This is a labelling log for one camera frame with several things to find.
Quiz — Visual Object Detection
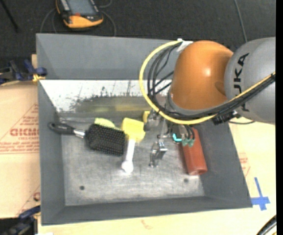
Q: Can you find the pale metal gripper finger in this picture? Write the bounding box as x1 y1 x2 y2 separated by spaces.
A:
157 141 168 161
148 142 159 168

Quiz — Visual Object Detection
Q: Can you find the red-brown flat block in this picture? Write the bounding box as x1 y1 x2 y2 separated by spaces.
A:
179 127 209 176

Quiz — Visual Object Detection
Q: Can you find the black hairbrush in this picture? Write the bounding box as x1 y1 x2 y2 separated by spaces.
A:
47 121 128 157

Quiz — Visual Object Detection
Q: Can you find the grey metal bin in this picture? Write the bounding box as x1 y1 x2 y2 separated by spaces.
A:
35 33 253 225

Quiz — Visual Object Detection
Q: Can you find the yellow-green sponge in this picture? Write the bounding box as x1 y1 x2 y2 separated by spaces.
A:
93 117 118 130

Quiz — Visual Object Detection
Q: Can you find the brown cardboard board, red print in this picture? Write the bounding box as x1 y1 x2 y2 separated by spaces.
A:
0 81 42 220

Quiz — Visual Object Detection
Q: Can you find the yellow sponge brush, white handle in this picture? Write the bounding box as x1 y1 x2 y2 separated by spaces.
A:
120 117 146 175

